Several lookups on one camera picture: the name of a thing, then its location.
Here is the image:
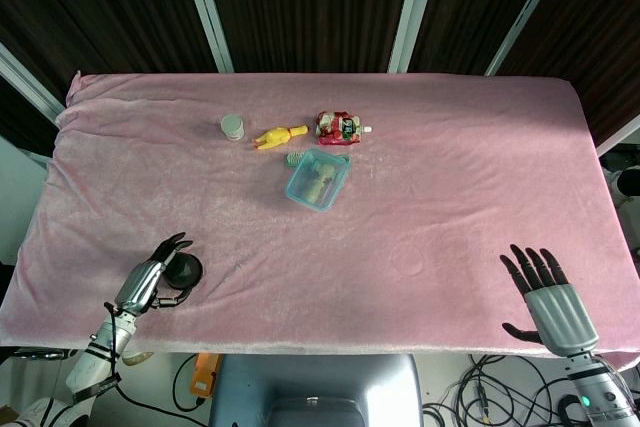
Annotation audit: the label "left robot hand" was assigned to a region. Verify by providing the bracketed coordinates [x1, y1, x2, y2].
[113, 232, 194, 319]

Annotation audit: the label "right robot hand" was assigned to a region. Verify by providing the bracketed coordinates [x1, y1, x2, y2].
[499, 244, 601, 359]

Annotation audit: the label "black round object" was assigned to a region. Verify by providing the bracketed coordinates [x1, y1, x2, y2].
[164, 253, 205, 291]

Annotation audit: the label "clear blue plastic container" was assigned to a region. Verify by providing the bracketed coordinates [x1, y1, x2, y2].
[284, 147, 353, 215]

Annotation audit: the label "beige curved horn object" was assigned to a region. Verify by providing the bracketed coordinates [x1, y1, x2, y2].
[121, 350, 157, 367]

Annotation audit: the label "orange handheld device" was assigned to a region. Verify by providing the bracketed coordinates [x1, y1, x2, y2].
[190, 352, 224, 399]

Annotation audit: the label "white machine part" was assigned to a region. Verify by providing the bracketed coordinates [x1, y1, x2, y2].
[601, 165, 640, 209]

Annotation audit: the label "small white jar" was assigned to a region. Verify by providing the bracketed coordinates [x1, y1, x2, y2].
[219, 114, 247, 143]

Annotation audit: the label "blue-grey robot torso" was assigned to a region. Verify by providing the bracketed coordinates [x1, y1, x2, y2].
[209, 352, 424, 427]

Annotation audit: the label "yellow rubber chicken toy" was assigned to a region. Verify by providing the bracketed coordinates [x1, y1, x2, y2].
[251, 123, 310, 151]

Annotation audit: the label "beige toy inside container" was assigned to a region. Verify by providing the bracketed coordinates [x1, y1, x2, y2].
[297, 158, 342, 204]

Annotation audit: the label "pink fleece blanket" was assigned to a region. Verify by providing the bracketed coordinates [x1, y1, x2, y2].
[0, 71, 640, 372]

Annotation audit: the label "red spouted snack pouch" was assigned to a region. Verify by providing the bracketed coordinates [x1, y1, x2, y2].
[313, 109, 374, 148]

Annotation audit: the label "dark pleated curtain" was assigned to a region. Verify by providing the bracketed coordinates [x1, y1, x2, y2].
[0, 0, 640, 159]

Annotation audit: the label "black cable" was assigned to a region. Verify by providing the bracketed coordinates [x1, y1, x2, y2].
[171, 353, 212, 414]
[115, 385, 212, 427]

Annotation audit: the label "tangled black cables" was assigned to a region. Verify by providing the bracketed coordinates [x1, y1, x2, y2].
[422, 353, 584, 427]

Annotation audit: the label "grey metal frame post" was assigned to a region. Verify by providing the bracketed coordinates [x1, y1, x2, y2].
[594, 113, 640, 157]
[388, 0, 444, 75]
[175, 0, 236, 75]
[484, 0, 574, 78]
[0, 41, 67, 124]

